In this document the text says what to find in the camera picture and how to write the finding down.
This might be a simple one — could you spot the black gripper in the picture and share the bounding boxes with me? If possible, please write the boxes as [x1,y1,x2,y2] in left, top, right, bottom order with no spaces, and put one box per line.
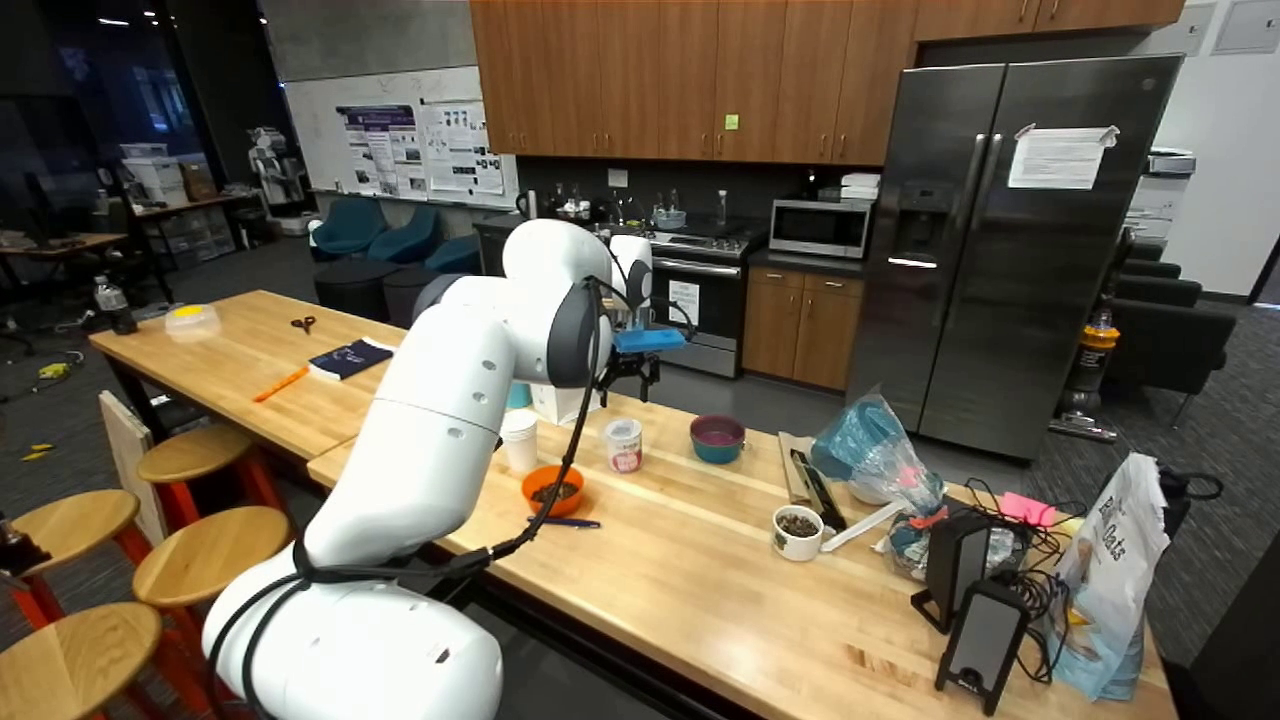
[591,349,667,411]

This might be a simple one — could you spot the white popcorn can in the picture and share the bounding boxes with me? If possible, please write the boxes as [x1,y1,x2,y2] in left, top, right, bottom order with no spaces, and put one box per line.
[602,415,647,477]

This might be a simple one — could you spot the purple and teal bowl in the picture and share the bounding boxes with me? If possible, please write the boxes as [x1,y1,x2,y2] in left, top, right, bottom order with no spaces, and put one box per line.
[688,406,747,466]

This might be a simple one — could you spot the white oven notice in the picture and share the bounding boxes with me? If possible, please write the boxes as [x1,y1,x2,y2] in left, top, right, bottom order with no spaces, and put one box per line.
[665,276,706,332]

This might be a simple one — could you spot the stacked white cups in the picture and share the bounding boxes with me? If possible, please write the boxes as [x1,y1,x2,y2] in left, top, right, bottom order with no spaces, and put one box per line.
[497,404,545,477]

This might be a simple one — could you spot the black stove oven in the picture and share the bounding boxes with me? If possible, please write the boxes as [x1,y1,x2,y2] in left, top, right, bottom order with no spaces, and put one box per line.
[647,232,752,383]

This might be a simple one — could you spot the orange bowl with beans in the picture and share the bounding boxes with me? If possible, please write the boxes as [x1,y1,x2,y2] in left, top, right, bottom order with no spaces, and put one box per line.
[515,460,591,522]

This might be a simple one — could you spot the brown base cabinet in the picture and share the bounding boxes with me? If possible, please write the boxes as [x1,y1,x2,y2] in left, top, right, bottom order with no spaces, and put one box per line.
[742,254,871,392]

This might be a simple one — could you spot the black tongs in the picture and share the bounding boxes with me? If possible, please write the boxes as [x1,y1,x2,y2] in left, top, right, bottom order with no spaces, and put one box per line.
[781,443,851,530]

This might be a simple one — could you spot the white mug with beans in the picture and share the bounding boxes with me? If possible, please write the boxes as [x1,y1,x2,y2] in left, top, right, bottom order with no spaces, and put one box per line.
[767,500,833,565]

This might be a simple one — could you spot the clear plastic bag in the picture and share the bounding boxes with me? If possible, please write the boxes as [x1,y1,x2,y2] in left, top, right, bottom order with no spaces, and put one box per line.
[808,389,950,517]

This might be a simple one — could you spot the silver microwave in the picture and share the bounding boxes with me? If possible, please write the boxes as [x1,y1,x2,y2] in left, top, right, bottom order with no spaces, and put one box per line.
[766,192,880,265]

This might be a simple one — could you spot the white plastic spoon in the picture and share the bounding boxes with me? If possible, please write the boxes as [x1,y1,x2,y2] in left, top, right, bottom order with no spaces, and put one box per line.
[821,495,907,554]

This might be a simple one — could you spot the dark blue notebook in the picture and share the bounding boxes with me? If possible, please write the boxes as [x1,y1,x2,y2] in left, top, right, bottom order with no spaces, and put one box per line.
[310,336,399,389]

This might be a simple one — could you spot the teal armchair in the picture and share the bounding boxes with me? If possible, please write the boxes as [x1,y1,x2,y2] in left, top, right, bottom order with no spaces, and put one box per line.
[310,197,483,276]

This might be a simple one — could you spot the whiteboard with posters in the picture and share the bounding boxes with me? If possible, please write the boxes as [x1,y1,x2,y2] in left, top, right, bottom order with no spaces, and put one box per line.
[284,72,524,212]

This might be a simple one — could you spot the orange pencil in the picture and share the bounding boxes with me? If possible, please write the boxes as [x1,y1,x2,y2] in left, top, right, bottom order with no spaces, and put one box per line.
[253,363,314,406]

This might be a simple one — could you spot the stainless steel refrigerator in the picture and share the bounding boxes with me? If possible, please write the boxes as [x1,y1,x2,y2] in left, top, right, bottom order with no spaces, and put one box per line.
[843,53,1188,462]

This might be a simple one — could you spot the pink sticky notes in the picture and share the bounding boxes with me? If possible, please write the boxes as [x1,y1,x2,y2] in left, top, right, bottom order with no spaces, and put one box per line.
[998,489,1063,530]

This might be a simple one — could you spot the round wooden stool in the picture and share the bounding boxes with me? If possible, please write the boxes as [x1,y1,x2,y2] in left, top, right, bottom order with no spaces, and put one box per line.
[127,502,294,610]
[135,420,261,489]
[0,484,142,565]
[0,596,167,720]

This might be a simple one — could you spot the clear yellow bowl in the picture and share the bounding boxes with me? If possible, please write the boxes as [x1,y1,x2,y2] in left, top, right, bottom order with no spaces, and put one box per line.
[162,300,226,349]

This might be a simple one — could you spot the yellow grey vacuum cleaner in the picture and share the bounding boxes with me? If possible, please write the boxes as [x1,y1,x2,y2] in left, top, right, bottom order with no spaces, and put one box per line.
[1054,306,1129,443]

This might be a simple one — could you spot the white paper sheet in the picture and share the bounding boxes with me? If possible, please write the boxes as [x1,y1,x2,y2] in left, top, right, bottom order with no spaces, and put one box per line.
[1005,119,1126,192]

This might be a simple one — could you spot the white plastic bag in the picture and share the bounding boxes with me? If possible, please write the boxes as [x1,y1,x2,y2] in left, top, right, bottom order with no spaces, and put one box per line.
[1054,446,1174,702]

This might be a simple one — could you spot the black armchair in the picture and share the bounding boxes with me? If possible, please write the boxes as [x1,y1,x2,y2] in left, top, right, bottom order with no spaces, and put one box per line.
[1104,232,1256,395]

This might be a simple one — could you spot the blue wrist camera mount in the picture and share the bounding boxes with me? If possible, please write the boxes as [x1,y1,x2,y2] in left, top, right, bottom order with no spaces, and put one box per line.
[613,324,692,361]

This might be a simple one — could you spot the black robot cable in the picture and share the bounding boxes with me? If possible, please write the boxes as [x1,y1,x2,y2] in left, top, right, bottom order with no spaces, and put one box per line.
[198,271,672,710]

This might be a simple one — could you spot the brown wooden wall cabinets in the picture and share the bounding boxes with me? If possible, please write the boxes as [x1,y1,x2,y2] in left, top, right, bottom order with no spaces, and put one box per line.
[469,0,920,168]

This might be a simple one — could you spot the small brown wall cabinets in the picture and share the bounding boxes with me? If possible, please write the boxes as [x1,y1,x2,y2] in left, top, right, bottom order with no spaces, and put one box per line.
[912,0,1188,42]

